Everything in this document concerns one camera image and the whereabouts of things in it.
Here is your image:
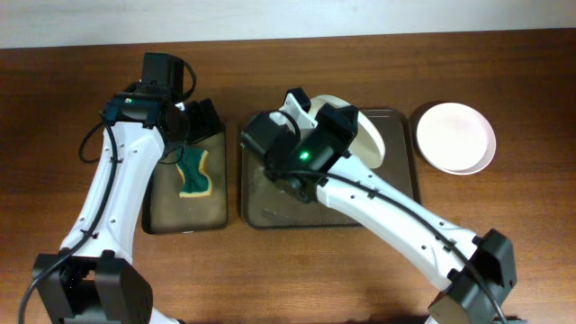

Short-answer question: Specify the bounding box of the pale green plate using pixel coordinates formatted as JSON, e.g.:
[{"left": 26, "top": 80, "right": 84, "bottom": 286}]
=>
[{"left": 309, "top": 94, "right": 385, "bottom": 169}]

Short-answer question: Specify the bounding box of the green and yellow sponge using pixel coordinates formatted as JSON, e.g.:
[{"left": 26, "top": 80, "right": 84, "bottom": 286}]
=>
[{"left": 176, "top": 146, "right": 213, "bottom": 199}]

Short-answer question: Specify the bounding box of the pale pink plate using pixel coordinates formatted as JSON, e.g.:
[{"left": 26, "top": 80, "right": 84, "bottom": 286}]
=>
[{"left": 416, "top": 103, "right": 497, "bottom": 176}]

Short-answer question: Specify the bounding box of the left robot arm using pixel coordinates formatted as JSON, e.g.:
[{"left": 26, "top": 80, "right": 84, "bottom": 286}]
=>
[{"left": 18, "top": 52, "right": 223, "bottom": 323}]

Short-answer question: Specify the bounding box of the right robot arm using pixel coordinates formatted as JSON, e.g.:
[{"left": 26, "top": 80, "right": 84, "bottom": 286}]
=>
[{"left": 240, "top": 87, "right": 517, "bottom": 323}]

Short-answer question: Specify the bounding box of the large brown serving tray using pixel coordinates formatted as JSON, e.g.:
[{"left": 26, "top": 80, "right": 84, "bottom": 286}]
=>
[{"left": 241, "top": 108, "right": 421, "bottom": 230}]

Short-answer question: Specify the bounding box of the small black water tray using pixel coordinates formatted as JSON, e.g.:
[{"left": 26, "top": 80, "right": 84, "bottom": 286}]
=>
[{"left": 141, "top": 130, "right": 228, "bottom": 234}]

